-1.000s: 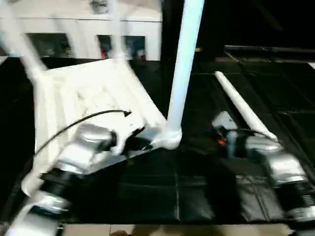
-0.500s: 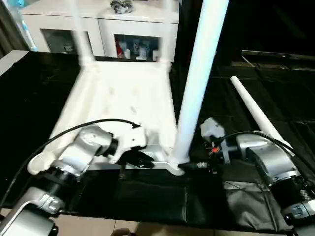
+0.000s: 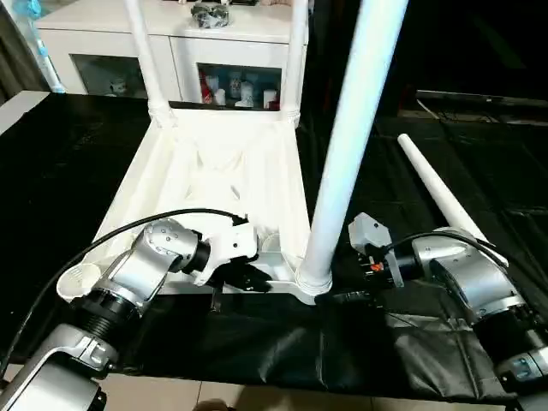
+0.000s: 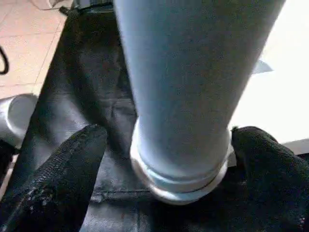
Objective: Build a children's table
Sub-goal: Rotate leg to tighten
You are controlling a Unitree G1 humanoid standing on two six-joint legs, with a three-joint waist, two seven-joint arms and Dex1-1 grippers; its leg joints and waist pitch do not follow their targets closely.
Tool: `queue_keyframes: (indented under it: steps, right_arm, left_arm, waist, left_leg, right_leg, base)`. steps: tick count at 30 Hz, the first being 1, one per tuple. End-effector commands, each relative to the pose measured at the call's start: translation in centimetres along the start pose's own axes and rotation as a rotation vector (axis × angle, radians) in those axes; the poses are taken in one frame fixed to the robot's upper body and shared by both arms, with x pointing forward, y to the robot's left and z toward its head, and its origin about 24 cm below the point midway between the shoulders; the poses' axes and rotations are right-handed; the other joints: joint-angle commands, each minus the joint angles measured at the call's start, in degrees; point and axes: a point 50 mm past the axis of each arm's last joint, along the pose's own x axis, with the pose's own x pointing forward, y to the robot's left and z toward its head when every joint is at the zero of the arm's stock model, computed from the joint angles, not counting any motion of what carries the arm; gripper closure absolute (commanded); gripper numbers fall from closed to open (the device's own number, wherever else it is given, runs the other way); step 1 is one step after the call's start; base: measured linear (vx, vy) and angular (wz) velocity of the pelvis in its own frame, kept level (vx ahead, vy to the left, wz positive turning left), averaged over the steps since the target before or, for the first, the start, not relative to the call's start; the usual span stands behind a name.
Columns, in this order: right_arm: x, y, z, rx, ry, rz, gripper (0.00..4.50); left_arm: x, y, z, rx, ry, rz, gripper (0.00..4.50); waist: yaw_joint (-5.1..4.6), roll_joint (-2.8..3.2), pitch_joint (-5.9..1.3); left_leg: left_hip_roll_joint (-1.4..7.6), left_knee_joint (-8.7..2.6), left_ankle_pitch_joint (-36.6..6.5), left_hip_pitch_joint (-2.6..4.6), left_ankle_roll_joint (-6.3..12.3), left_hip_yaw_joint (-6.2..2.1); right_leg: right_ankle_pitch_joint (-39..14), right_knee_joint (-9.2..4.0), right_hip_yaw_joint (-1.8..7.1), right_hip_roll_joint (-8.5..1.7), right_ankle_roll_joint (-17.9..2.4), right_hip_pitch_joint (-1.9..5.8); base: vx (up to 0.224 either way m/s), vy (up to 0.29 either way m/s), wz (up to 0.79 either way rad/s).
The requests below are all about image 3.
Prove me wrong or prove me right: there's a white plastic table top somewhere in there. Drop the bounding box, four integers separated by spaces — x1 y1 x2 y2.
57 108 337 306

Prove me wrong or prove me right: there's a white plastic table leg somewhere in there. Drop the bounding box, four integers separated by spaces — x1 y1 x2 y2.
123 0 178 128
295 0 411 294
282 0 310 128
397 134 509 261

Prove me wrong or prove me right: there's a glossy black long bar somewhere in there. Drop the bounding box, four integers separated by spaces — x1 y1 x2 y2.
416 89 548 110

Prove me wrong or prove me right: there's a crumpled silver black object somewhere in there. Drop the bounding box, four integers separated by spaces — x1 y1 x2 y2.
189 2 235 29

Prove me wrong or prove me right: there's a white cabinet with glass doors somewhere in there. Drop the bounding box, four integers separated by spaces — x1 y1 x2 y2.
36 0 310 112

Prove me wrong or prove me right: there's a light blue plastic bottle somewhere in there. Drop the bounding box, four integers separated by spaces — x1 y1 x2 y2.
12 0 67 95

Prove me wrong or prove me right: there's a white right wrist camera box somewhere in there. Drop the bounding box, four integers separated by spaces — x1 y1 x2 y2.
347 213 394 255

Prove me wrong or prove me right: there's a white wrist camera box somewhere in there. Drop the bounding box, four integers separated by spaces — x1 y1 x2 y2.
347 213 394 255
192 217 259 289

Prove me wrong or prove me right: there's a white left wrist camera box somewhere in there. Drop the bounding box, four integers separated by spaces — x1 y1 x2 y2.
192 217 259 289

